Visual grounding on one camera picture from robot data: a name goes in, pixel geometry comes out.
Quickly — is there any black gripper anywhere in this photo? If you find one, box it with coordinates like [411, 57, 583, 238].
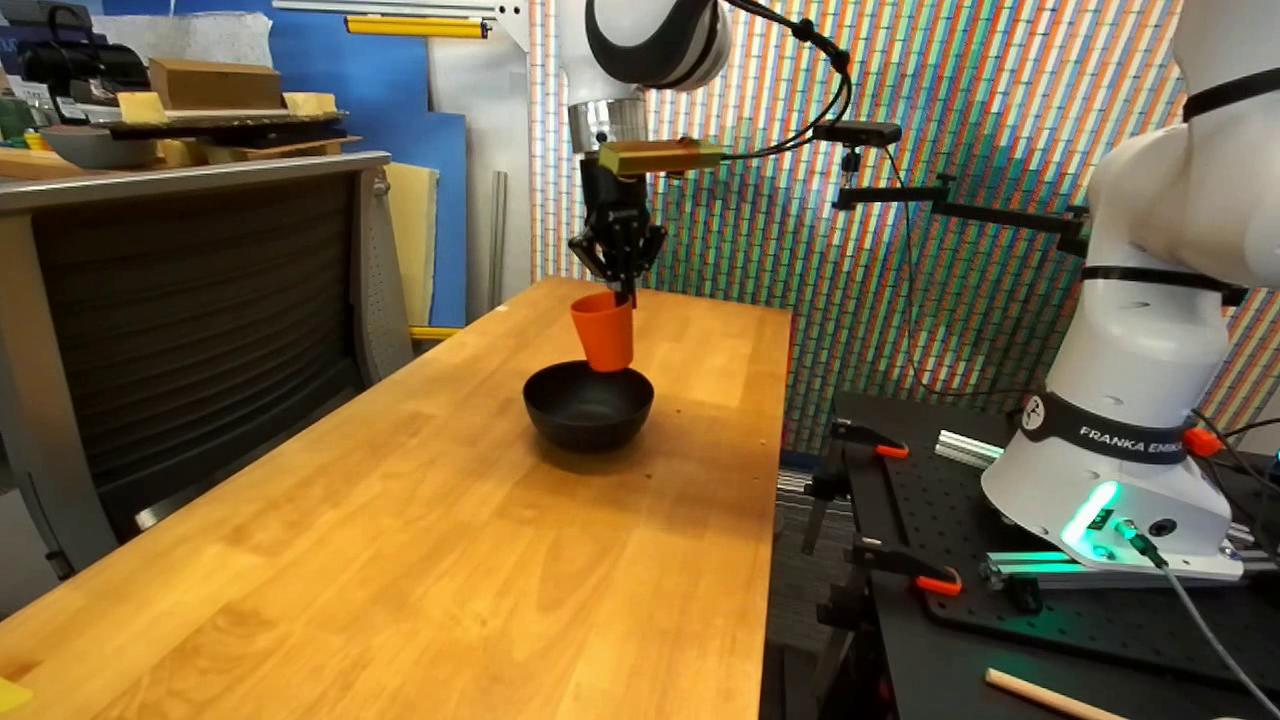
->
[567, 156, 669, 307]

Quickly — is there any orange plastic cup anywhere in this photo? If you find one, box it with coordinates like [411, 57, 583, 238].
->
[567, 293, 639, 377]

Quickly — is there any black bowl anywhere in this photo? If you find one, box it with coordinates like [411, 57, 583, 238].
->
[519, 361, 661, 455]

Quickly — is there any grey metal pole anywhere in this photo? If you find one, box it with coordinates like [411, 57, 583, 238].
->
[485, 166, 515, 318]

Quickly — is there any beige foam board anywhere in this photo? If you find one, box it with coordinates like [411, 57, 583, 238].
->
[383, 161, 445, 333]

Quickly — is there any blue board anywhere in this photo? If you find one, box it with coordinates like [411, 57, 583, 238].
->
[95, 0, 473, 333]

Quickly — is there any yellow bar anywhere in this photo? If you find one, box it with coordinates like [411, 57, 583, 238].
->
[346, 10, 494, 45]

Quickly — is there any colourful patterned backdrop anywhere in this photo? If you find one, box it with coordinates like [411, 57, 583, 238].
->
[526, 0, 1280, 455]

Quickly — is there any grey cabinet with boxes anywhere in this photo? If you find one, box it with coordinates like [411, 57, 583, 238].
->
[0, 148, 415, 580]

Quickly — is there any brown cardboard box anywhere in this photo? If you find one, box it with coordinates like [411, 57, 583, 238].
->
[144, 57, 293, 116]

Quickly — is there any black bag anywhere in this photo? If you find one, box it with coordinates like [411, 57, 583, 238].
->
[17, 0, 151, 107]

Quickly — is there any black breadboard base table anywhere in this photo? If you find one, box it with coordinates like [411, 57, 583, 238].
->
[831, 389, 1280, 720]

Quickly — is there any wooden stick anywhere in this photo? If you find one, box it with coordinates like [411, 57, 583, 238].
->
[985, 665, 1134, 720]

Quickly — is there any gold wrist camera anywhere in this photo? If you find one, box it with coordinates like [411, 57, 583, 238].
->
[597, 137, 732, 185]

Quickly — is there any black camera on stand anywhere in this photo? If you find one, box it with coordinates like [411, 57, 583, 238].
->
[812, 119, 907, 174]

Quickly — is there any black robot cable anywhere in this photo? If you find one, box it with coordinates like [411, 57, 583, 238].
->
[717, 0, 862, 164]

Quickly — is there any black clamp orange handle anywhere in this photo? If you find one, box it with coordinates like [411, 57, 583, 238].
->
[852, 531, 968, 606]
[830, 415, 917, 472]

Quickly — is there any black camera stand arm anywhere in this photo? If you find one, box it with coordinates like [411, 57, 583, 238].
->
[831, 170, 1099, 261]

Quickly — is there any silver metal bracket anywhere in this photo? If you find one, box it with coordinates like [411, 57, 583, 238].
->
[932, 424, 1008, 472]

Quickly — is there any aluminium rail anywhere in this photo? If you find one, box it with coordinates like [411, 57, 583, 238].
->
[980, 540, 1251, 591]

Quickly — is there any grey cable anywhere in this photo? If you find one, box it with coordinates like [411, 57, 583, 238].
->
[1123, 518, 1280, 720]

